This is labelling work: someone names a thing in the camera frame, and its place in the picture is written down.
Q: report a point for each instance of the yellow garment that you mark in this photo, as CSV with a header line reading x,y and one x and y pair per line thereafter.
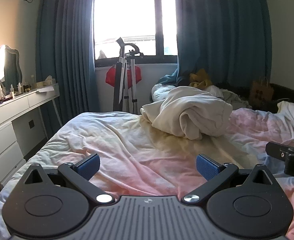
x,y
199,78

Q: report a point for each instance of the red bag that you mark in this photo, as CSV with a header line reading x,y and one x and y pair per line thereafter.
x,y
111,77

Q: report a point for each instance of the folding rack with red bag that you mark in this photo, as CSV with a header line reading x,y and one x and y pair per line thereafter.
x,y
132,85

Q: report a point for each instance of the white padded quilt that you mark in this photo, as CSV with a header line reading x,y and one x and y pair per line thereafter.
x,y
160,92

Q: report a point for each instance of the white vanity desk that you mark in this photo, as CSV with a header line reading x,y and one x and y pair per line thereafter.
x,y
4,135

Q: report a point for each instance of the brown paper bag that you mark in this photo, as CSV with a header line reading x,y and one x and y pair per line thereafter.
x,y
261,91

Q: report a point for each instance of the grey garments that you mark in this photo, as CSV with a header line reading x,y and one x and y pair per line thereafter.
x,y
233,96

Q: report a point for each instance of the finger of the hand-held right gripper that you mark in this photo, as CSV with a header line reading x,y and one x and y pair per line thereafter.
x,y
274,151

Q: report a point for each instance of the black wall socket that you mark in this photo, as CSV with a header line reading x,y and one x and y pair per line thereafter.
x,y
31,124

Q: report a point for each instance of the teal curtain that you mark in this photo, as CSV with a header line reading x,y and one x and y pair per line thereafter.
x,y
219,30
62,55

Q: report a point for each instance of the white crumpled sheet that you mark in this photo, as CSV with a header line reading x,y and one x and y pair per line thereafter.
x,y
293,115

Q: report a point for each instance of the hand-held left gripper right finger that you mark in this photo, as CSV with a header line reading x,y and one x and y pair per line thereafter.
x,y
207,168

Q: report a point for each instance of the white paper sheet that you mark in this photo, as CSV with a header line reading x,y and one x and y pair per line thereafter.
x,y
45,89

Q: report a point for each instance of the dark framed window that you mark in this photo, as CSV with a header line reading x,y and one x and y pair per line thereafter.
x,y
127,17

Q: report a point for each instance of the tissue box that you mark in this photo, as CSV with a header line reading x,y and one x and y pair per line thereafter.
x,y
49,80

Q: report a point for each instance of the small cosmetic bottle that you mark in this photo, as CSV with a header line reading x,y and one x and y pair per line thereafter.
x,y
19,88
12,88

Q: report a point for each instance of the pastel tie-dye duvet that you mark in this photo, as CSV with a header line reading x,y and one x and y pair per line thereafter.
x,y
137,150

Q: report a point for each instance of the teal cloth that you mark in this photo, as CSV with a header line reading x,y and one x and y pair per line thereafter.
x,y
168,78

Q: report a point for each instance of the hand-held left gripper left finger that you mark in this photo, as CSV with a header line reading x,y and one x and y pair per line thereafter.
x,y
88,167

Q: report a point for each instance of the wavy white framed mirror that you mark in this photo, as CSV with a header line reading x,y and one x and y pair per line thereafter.
x,y
5,65

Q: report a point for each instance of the cream white pants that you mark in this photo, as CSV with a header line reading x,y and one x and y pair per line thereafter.
x,y
187,110

